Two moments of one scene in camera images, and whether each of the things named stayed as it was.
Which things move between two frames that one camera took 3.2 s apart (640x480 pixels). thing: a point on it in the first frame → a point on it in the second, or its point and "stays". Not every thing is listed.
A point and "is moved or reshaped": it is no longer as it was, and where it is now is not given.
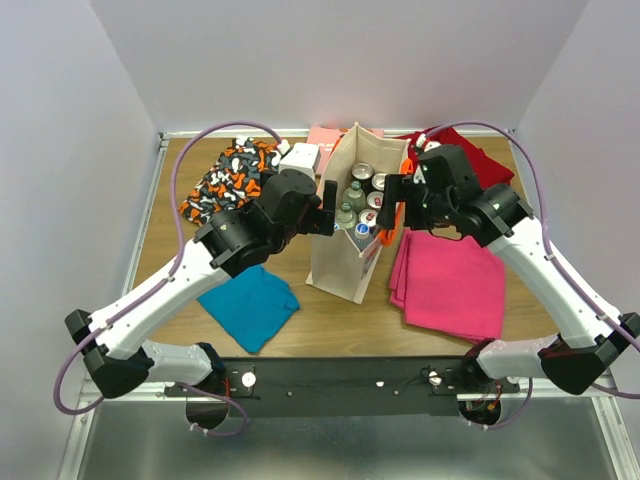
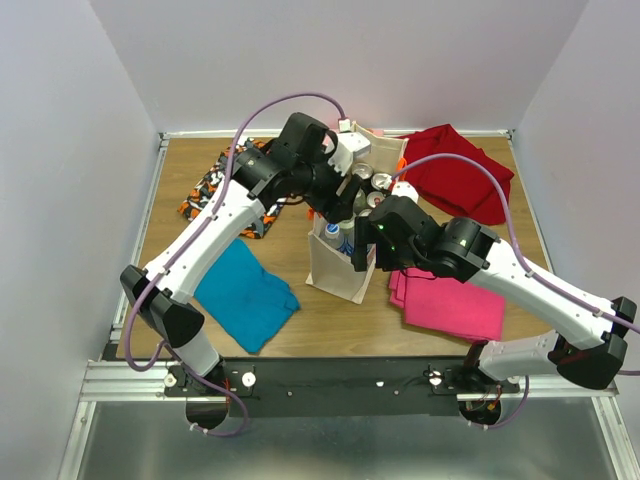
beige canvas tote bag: x=334 y=267 stays
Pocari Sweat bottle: x=362 y=235 is moved or reshaped
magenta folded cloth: x=451 y=285 stays
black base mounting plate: x=346 y=386 stays
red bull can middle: x=375 y=199 stays
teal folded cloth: x=254 y=306 stays
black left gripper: x=321 y=221 → x=334 y=207
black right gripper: x=398 y=187 → x=361 y=238
